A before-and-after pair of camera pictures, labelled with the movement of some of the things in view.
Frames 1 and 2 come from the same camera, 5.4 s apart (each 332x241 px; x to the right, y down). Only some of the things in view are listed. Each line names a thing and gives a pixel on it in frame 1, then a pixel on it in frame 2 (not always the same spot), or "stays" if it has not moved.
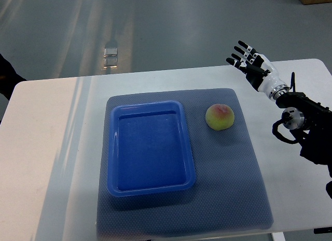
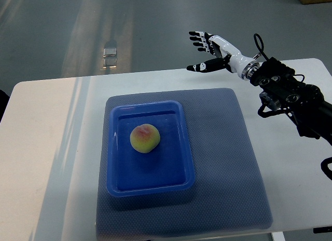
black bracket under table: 322,230 stays
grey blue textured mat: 232,198 stays
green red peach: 220,117 -> 144,138
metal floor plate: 110,57 stays
